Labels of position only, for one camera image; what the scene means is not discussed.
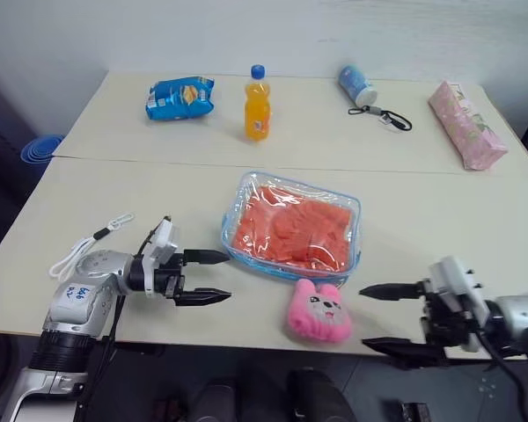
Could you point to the pink floral tissue pack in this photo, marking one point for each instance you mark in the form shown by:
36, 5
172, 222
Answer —
466, 125

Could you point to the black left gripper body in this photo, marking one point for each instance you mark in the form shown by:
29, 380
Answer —
172, 268

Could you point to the clear blue-trimmed plastic pouch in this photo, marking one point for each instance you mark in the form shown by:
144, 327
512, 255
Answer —
290, 224

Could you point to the blue white round canister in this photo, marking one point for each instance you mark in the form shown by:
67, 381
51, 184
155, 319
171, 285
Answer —
356, 85

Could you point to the blue chip bag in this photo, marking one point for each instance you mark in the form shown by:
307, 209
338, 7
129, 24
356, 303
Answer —
180, 99

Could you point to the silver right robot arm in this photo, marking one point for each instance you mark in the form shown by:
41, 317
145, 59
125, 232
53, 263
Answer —
521, 316

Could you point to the orange juice bottle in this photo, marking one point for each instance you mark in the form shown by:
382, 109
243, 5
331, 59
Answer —
258, 107

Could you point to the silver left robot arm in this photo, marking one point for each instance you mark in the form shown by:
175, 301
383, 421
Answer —
77, 303

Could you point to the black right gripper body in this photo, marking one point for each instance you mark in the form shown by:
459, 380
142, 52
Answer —
442, 323

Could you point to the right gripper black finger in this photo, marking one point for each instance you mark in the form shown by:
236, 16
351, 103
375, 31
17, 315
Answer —
389, 291
405, 351

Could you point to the blue rolled mat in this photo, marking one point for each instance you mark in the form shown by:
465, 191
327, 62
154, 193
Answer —
39, 149

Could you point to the pink plush animal toy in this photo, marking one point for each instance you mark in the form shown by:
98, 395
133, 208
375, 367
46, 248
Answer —
319, 314

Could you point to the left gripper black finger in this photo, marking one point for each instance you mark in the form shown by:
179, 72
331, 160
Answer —
207, 256
204, 297

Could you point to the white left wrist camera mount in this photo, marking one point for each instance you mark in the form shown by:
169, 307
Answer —
162, 246

